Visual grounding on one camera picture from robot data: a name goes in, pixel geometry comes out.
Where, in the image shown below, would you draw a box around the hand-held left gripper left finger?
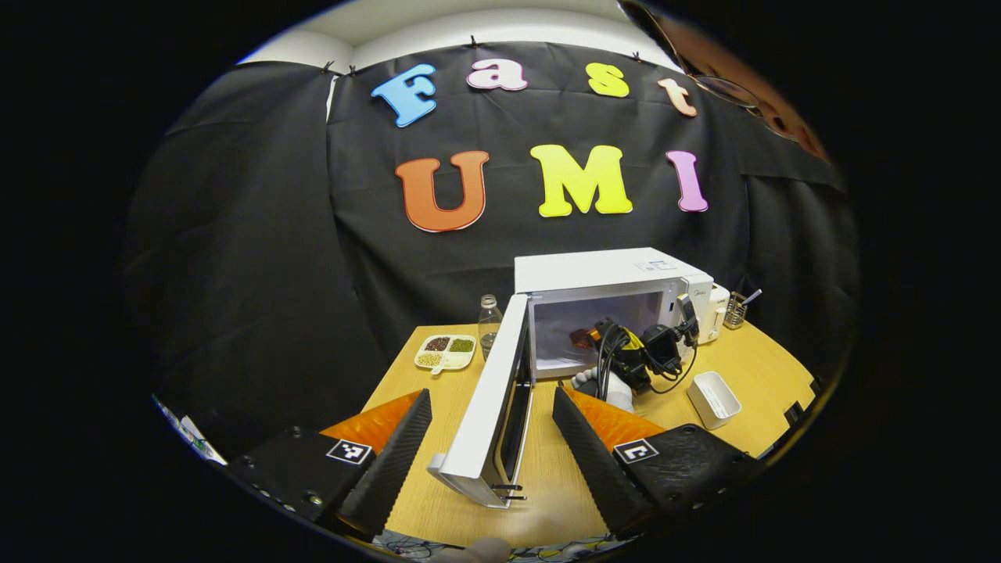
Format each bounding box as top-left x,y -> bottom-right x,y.
227,389 -> 433,541

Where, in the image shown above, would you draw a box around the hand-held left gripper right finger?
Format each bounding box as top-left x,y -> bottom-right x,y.
551,384 -> 764,541

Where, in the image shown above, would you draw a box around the white microwave oven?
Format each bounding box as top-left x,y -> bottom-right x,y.
427,247 -> 716,510

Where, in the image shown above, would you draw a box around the white toaster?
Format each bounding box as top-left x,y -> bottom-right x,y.
707,282 -> 731,346

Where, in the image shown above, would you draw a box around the white rectangular plastic container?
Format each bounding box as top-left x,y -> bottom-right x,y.
686,371 -> 743,431

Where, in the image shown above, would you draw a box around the clear plastic water bottle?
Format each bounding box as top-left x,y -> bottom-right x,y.
478,294 -> 504,361

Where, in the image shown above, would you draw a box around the white divided dish of beans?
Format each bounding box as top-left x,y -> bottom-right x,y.
414,333 -> 478,377

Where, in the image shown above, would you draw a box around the white printed strip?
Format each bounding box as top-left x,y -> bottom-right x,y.
152,394 -> 228,467

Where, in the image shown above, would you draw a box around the thin-framed eyeglasses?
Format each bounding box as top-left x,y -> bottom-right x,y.
624,2 -> 787,135

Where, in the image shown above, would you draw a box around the person's head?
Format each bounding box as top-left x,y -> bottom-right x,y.
618,0 -> 831,163

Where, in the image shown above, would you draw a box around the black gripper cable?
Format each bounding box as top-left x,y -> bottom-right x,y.
595,322 -> 699,402

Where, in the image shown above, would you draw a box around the metal wire utensil holder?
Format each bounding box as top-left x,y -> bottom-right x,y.
723,289 -> 764,330

